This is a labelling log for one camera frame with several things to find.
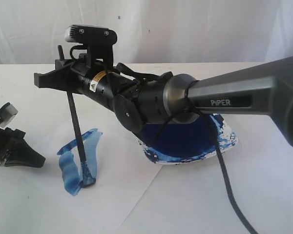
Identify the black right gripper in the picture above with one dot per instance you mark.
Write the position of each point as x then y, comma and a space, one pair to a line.
136, 99

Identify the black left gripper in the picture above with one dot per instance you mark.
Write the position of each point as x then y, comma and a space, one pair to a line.
16, 152

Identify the black paintbrush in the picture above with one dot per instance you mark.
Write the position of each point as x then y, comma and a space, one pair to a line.
88, 179

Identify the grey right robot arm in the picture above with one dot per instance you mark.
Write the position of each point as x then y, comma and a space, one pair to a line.
265, 89

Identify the white paper sheet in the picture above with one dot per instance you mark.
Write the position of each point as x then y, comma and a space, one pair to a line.
114, 156

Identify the white backdrop curtain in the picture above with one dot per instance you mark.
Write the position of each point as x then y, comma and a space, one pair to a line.
151, 31

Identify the white square paint dish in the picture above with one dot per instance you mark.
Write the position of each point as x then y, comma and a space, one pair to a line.
177, 143

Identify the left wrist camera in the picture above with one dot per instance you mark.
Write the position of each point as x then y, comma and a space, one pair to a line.
7, 113

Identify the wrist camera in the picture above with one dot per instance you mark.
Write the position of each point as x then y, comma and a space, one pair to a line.
7, 113
97, 41

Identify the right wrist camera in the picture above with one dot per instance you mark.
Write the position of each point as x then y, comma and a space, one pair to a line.
97, 41

